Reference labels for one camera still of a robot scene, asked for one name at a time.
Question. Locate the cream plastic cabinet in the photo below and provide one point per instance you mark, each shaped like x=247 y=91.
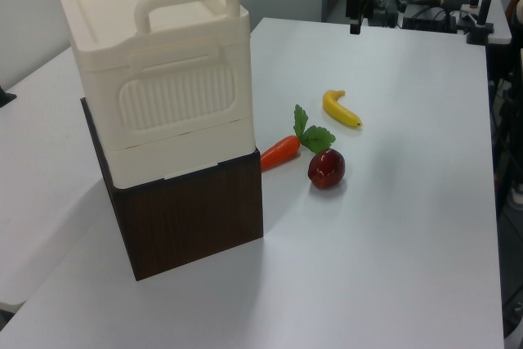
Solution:
x=163 y=79

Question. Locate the black equipment box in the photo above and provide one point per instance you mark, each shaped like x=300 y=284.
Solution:
x=429 y=18

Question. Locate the yellow toy banana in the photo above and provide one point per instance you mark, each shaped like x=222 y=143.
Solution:
x=339 y=112

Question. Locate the red toy apple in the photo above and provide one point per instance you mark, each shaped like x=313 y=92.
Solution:
x=326 y=169

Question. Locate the orange toy carrot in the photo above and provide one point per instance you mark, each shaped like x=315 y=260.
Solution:
x=280 y=155

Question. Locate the dark brown wooden drawer box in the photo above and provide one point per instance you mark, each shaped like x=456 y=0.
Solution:
x=196 y=218

